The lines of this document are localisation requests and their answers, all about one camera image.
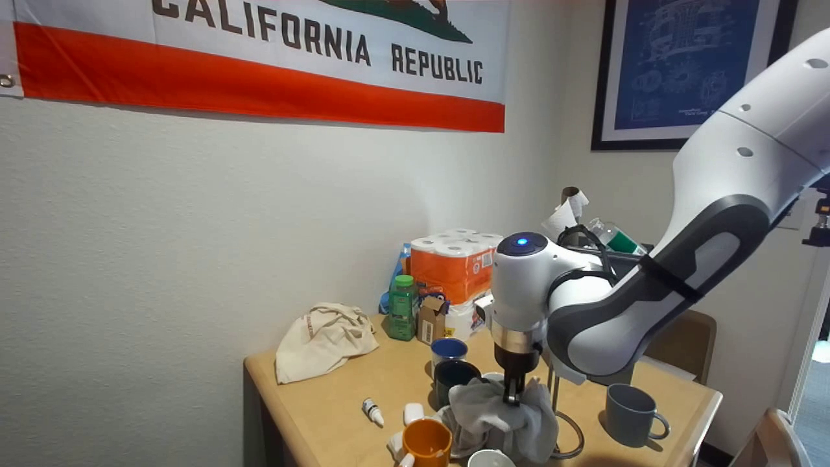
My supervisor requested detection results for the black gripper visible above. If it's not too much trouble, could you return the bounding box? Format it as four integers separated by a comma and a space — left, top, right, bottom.
495, 344, 538, 409

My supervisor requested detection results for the white terry towel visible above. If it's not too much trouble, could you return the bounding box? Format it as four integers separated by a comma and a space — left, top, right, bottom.
444, 372, 562, 464

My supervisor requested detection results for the chrome paper towel holder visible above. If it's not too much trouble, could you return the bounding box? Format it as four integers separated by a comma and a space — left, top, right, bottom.
543, 368, 589, 462

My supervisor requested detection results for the black mug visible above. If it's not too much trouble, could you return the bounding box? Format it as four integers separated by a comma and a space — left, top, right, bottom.
431, 359, 483, 409

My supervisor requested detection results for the blue and white mug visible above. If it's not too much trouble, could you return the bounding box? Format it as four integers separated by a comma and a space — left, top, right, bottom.
429, 337, 470, 365

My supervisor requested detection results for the orange mug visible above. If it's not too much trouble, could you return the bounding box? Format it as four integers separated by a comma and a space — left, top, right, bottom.
400, 418, 455, 467

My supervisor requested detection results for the grey mug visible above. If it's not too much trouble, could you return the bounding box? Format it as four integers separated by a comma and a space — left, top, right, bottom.
602, 382, 675, 449

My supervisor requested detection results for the orange paper towel pack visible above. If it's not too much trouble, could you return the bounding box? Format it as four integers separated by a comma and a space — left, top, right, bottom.
407, 228, 506, 339

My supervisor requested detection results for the nearly empty paper towel roll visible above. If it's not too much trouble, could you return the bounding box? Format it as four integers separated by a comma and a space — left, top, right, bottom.
543, 184, 593, 241

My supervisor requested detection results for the small white dropper bottle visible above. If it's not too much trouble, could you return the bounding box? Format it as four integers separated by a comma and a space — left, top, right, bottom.
360, 396, 390, 431

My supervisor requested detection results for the green plastic bottle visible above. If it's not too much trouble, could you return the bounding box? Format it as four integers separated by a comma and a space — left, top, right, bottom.
382, 273, 421, 343

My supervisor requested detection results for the blue spray bottle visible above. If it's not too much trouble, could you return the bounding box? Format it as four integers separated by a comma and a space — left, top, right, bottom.
377, 241, 414, 316

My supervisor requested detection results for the brown chair backrest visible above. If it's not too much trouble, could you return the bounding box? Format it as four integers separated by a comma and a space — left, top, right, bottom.
643, 308, 719, 387

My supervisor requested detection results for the clear bottle green label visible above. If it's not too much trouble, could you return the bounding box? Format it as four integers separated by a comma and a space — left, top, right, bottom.
593, 221, 650, 260

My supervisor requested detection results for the cream cloth tote bag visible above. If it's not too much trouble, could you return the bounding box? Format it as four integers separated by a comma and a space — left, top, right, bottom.
273, 300, 382, 387

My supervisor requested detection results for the pale chair backrest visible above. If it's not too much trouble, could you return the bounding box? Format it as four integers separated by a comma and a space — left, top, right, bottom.
732, 405, 820, 467

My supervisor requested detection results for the framed blueprint poster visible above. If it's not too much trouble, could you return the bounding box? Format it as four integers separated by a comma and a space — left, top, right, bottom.
589, 0, 798, 152

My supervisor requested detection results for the California Republic flag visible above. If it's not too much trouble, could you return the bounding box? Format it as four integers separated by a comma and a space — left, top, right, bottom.
0, 0, 512, 136

